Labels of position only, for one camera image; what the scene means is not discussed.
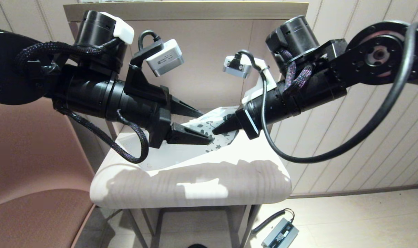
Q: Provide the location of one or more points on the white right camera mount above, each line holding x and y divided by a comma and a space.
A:
269, 84

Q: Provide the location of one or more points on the grey power adapter box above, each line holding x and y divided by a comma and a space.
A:
281, 236

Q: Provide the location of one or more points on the white floral zip pouch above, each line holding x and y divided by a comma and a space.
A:
174, 156

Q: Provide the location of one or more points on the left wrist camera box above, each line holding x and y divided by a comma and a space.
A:
165, 57

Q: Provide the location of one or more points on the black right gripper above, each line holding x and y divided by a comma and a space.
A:
271, 106

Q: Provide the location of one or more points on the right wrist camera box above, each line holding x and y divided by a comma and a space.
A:
237, 67

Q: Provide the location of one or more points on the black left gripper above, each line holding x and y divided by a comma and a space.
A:
143, 106

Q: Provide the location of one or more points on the beige wooden desk with hutch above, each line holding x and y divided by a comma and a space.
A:
202, 10

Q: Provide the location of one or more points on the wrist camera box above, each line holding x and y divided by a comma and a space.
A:
237, 67
165, 57

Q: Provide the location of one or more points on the brown pink chair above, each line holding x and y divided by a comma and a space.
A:
33, 206

